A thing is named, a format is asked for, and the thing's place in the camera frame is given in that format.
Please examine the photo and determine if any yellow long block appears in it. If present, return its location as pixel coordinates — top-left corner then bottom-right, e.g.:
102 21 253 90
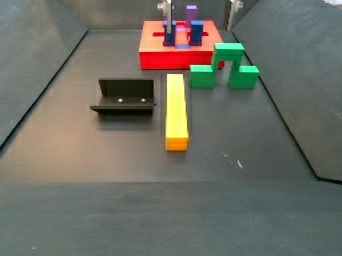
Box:
166 74 188 151

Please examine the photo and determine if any dark blue U-shaped block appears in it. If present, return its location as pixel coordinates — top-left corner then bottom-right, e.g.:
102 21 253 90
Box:
163 20 206 49

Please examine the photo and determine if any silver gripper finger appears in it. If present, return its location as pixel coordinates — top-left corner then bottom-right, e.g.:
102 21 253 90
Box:
158 0 174 33
227 0 243 30

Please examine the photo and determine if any black angle bracket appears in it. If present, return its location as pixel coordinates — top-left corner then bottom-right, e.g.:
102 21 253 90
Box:
90 78 155 113

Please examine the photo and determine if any red slotted base board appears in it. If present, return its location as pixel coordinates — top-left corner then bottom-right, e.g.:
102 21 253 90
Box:
139 20 222 70

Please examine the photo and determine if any green arch block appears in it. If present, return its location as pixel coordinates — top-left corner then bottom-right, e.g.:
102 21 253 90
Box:
188 42 261 90

